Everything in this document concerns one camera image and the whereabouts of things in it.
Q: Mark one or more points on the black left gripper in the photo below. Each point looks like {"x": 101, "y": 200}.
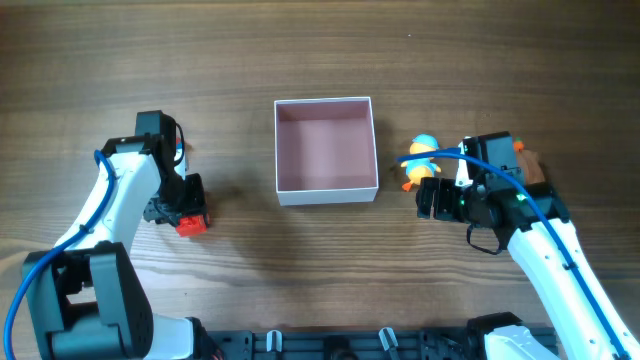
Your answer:
{"x": 195, "y": 206}

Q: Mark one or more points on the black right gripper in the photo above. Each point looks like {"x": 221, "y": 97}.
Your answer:
{"x": 451, "y": 201}

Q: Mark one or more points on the yellow duck toy blue hat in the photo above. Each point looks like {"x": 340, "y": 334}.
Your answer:
{"x": 421, "y": 168}

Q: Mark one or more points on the colourful puzzle cube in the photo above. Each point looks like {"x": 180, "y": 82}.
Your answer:
{"x": 180, "y": 159}

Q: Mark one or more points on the red toy fire truck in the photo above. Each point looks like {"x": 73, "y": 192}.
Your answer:
{"x": 194, "y": 225}

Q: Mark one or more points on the white box pink interior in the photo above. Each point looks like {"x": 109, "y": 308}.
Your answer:
{"x": 325, "y": 151}

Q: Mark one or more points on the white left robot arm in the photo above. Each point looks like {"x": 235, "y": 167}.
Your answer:
{"x": 84, "y": 297}

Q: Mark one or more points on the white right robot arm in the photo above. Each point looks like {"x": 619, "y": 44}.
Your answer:
{"x": 534, "y": 227}

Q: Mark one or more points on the brown toy with orange top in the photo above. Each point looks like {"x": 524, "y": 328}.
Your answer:
{"x": 529, "y": 162}

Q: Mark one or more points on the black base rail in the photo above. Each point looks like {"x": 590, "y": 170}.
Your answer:
{"x": 449, "y": 343}

